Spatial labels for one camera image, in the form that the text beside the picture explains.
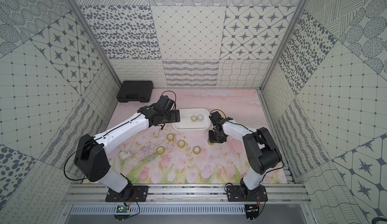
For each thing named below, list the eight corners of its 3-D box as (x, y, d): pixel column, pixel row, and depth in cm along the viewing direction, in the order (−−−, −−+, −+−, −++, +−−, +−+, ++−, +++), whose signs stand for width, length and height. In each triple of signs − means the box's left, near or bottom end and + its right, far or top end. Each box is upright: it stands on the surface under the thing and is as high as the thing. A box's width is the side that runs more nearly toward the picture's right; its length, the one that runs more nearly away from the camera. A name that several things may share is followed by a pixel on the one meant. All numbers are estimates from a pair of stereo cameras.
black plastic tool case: (116, 103, 113) (113, 98, 109) (124, 85, 126) (121, 80, 121) (150, 103, 113) (148, 98, 109) (155, 85, 126) (153, 80, 121)
